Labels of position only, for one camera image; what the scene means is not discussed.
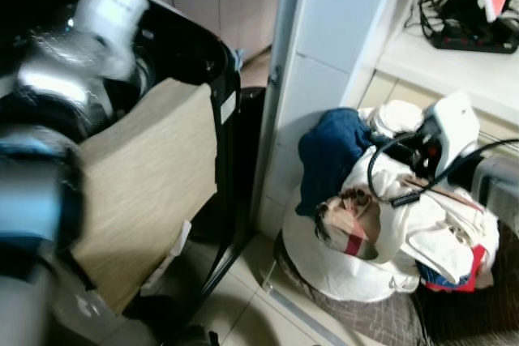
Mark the beige garment with red stripe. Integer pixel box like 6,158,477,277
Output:
315,188,382,262

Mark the dark blue garment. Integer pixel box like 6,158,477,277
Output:
296,107,375,217

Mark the black power strip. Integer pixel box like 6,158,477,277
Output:
426,26,519,55

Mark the red and blue garment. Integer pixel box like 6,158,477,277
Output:
418,245,487,292

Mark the white garment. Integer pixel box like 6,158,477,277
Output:
281,99,500,302

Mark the white shelf unit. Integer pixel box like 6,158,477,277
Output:
251,0,519,237

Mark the brown checkered laundry basket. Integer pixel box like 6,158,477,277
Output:
272,233,519,346

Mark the light wooden cabinet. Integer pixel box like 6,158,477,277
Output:
122,0,285,63

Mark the beige woven washer cover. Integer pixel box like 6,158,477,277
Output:
71,79,220,314

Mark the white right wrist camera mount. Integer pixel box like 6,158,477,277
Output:
422,91,481,177

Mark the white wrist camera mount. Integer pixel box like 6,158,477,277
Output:
422,91,481,177
73,0,151,79

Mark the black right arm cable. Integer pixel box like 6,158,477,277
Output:
367,131,519,205

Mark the black cable bundle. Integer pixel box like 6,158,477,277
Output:
414,0,519,39

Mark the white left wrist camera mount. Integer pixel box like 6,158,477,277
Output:
73,0,151,79

